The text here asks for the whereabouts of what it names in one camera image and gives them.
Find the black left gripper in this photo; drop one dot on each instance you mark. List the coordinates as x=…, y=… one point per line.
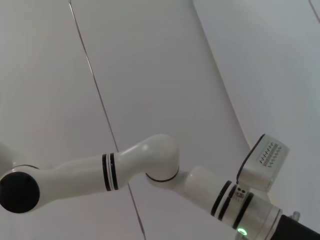
x=297, y=231

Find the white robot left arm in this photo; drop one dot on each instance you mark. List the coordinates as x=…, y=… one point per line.
x=75, y=175

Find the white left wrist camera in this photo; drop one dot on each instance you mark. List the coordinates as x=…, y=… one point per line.
x=265, y=165

